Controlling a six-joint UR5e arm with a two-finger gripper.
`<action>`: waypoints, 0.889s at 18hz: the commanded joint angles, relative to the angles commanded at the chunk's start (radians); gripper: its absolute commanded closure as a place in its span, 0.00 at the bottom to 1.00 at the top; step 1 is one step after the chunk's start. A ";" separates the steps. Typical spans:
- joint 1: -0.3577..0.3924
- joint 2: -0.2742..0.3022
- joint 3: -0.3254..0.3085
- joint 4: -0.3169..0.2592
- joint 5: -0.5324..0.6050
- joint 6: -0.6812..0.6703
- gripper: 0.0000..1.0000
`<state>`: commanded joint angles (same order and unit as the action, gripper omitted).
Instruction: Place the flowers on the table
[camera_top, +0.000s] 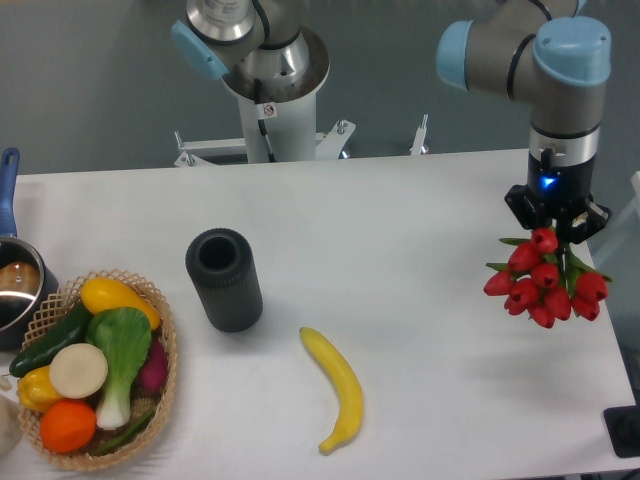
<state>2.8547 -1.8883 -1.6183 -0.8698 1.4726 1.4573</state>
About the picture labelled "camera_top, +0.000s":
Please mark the black device at edge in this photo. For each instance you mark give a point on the black device at edge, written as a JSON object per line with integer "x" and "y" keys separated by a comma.
{"x": 623, "y": 428}

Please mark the blue handled saucepan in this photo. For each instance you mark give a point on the blue handled saucepan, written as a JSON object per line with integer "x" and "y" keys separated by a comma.
{"x": 26, "y": 281}

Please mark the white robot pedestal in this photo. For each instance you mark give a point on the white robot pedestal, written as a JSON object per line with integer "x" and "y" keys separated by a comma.
{"x": 273, "y": 132}

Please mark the purple sweet potato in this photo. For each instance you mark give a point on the purple sweet potato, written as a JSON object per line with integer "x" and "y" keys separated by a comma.
{"x": 153, "y": 374}

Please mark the yellow bell pepper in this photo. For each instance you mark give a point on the yellow bell pepper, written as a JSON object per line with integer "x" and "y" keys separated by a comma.
{"x": 36, "y": 392}

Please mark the orange fruit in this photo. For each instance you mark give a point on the orange fruit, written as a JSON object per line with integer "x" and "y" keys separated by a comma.
{"x": 67, "y": 426}

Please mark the dark grey ribbed vase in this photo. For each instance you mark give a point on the dark grey ribbed vase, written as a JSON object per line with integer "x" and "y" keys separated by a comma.
{"x": 221, "y": 266}

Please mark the beige round mushroom cap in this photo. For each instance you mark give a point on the beige round mushroom cap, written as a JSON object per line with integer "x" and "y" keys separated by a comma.
{"x": 78, "y": 371}

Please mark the yellow squash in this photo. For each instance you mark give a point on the yellow squash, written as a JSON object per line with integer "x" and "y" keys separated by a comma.
{"x": 100, "y": 294}

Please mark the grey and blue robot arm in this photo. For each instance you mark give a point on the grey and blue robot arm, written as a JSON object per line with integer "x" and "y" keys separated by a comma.
{"x": 543, "y": 53}

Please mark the red tulip bouquet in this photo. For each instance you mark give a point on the red tulip bouquet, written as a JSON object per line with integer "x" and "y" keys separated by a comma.
{"x": 544, "y": 279}

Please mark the green bok choy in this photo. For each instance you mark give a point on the green bok choy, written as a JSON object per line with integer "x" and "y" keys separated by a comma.
{"x": 123, "y": 335}

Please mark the dark green cucumber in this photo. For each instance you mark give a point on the dark green cucumber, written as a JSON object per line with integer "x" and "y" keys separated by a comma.
{"x": 69, "y": 330}

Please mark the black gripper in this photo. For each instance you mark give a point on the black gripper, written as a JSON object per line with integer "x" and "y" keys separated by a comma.
{"x": 559, "y": 196}

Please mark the white garlic bulb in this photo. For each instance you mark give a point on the white garlic bulb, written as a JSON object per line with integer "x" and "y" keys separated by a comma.
{"x": 11, "y": 432}

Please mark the yellow banana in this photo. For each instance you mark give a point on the yellow banana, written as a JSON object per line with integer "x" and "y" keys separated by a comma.
{"x": 346, "y": 386}

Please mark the green chili pepper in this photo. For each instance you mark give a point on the green chili pepper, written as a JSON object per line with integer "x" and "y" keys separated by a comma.
{"x": 125, "y": 437}

